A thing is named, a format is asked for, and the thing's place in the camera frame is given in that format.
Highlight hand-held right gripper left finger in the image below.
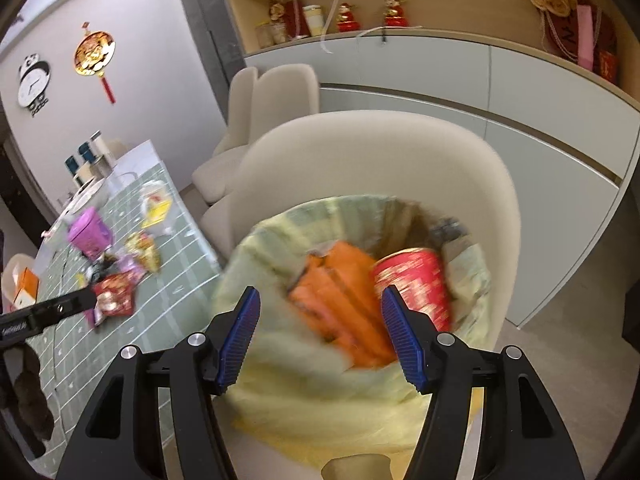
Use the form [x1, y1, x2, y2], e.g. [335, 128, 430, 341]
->
[55, 286, 262, 480]

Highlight dark glass cabinet door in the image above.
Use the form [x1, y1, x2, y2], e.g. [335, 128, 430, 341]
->
[172, 0, 246, 126]

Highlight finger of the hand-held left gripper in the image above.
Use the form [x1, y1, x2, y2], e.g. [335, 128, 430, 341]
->
[27, 287, 98, 331]

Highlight small red gift bag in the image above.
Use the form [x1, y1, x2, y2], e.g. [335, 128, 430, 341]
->
[269, 0, 307, 41]

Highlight white yellow dispenser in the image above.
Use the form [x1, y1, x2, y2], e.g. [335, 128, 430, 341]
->
[139, 180, 176, 233]

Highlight yellow white cup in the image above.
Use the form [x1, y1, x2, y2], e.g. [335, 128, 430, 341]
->
[302, 5, 323, 37]

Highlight large patterned bowl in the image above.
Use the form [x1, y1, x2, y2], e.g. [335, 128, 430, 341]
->
[65, 177, 106, 211]

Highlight pink plastic bag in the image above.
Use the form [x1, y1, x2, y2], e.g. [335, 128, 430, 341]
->
[112, 255, 148, 281]

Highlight green checked tablecloth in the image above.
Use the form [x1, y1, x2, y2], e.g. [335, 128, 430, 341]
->
[25, 160, 223, 480]

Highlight orange plastic bag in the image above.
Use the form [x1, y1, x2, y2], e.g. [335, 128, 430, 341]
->
[287, 240, 401, 371]

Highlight red figurine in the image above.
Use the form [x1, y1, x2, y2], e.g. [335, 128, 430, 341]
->
[384, 0, 410, 28]
[336, 2, 361, 33]

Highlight red paper cup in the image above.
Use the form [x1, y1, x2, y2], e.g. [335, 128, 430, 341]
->
[370, 249, 453, 333]

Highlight pink plastic container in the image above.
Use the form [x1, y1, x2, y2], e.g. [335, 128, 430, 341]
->
[67, 206, 113, 261]

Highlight grey sideboard cabinet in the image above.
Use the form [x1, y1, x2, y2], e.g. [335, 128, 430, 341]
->
[245, 27, 636, 328]

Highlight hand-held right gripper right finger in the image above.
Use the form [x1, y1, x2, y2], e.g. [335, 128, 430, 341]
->
[381, 285, 586, 480]

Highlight red snack packet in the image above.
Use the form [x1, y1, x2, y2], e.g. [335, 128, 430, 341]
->
[92, 270, 138, 328]

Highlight white charger cable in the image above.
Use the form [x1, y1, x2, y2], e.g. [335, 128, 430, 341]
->
[320, 0, 371, 53]

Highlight large red gift bag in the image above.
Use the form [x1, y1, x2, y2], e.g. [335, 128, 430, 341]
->
[522, 0, 618, 83]

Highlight white bottle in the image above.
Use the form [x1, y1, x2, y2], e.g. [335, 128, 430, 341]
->
[90, 130, 111, 161]

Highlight red gold wall ornament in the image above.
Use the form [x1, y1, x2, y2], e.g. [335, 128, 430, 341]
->
[74, 21, 117, 106]

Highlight wooden shelf unit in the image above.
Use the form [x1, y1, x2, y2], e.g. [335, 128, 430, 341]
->
[217, 0, 640, 91]

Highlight red yellow snack wrapper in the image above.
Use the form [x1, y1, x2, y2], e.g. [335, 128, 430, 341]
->
[125, 230, 162, 273]

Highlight panda wall clock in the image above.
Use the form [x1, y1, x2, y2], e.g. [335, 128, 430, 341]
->
[16, 55, 52, 118]

